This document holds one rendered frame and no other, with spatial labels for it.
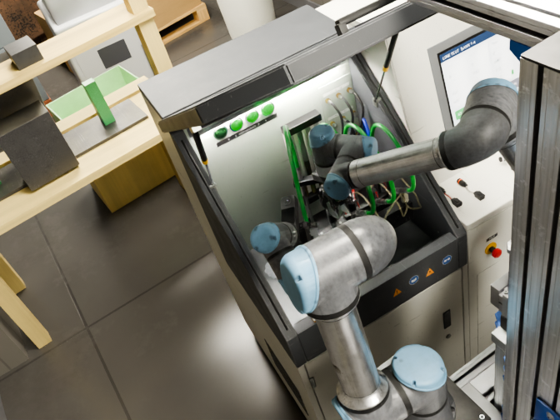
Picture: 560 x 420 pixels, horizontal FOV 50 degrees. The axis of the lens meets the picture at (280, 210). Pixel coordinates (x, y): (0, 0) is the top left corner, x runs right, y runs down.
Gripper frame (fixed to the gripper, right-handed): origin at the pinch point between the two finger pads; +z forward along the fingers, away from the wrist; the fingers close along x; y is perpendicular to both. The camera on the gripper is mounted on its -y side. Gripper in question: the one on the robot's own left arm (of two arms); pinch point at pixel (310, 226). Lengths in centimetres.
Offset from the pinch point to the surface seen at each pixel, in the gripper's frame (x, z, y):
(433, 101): 40, 34, -33
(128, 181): -179, 157, -68
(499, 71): 62, 50, -40
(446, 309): 24, 56, 38
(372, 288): 9.5, 17.2, 23.0
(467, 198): 42, 44, 1
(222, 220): -26.1, -5.2, -8.0
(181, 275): -133, 127, 2
